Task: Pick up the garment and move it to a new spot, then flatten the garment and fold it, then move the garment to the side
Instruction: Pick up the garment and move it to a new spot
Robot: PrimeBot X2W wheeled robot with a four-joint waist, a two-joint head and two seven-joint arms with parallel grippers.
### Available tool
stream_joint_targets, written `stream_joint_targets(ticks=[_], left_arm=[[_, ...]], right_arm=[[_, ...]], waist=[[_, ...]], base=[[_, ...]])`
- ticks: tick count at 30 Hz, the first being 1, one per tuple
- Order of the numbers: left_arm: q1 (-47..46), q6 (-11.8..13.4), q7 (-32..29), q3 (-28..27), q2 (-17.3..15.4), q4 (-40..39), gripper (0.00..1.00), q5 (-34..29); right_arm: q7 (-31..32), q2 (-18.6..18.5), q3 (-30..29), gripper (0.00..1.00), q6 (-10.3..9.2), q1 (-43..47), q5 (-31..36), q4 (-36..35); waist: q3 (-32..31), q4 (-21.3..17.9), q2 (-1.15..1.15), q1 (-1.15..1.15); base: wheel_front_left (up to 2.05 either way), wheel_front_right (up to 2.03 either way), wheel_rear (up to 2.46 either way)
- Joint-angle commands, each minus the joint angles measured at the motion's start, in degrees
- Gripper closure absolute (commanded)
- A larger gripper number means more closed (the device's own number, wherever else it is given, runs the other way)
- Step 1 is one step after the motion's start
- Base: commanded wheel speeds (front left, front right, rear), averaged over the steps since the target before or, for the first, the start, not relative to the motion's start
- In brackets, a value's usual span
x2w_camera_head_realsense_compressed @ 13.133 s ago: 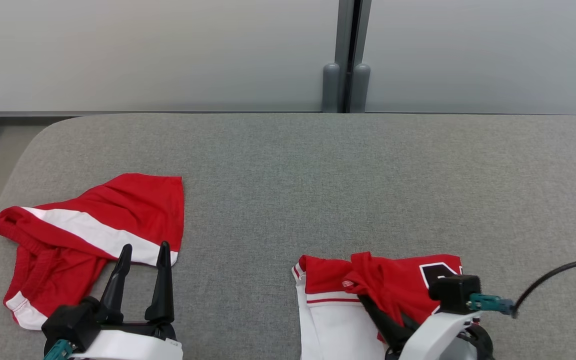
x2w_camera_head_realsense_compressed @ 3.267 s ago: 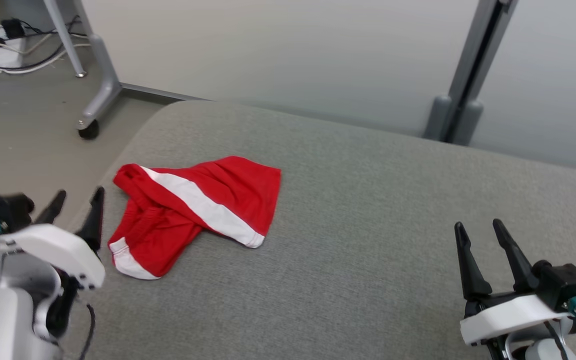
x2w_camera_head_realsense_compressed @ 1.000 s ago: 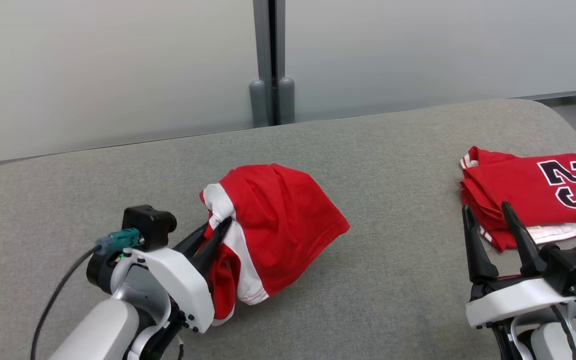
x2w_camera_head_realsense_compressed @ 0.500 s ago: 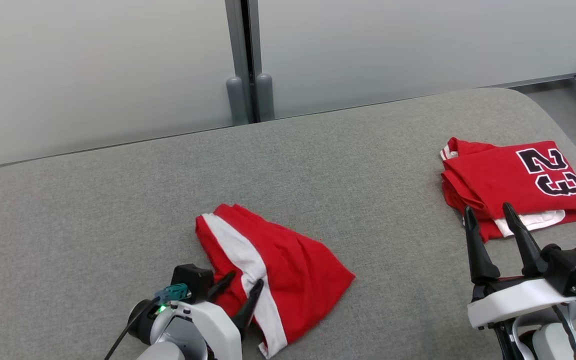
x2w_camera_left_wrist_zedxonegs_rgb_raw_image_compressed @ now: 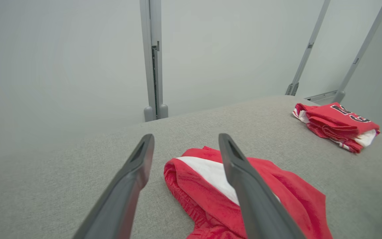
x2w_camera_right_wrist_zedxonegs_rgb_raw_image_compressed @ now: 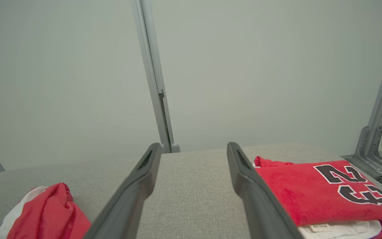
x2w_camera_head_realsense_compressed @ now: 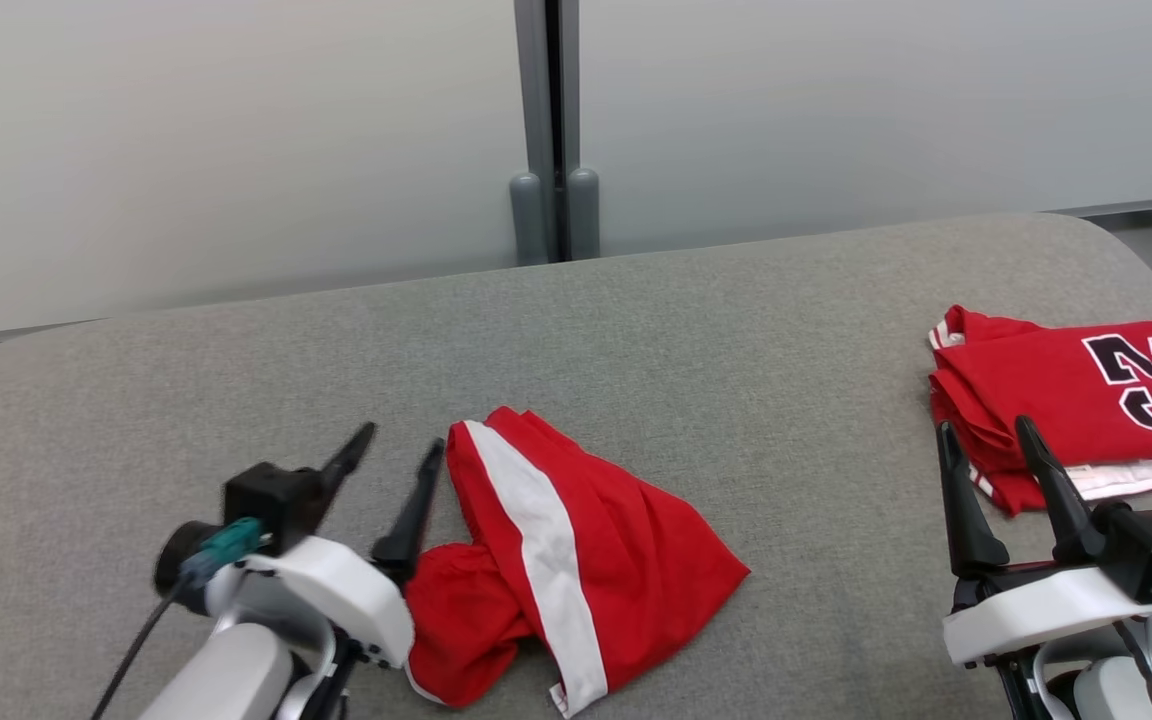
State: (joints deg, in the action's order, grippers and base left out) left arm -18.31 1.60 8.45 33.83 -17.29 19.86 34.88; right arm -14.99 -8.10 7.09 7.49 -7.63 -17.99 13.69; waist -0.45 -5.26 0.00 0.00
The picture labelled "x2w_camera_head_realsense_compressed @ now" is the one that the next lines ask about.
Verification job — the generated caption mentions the black cable with teal plug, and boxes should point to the black cable with teal plug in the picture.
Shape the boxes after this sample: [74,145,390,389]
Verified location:
[91,517,269,720]

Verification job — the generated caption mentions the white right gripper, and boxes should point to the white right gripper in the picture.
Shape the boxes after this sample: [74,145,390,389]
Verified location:
[936,415,1152,668]

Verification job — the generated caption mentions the red shorts with white stripe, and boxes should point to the red shorts with white stripe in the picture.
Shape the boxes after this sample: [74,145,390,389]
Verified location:
[404,405,751,719]

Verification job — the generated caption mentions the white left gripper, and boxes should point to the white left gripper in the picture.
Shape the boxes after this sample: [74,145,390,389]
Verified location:
[241,421,446,669]

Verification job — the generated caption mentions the grey metal partition post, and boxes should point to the grey metal partition post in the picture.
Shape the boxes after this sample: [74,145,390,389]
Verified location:
[514,0,582,263]

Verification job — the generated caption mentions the red jersey shirt white sleeves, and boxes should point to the red jersey shirt white sleeves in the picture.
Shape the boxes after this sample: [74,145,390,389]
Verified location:
[928,305,1152,517]

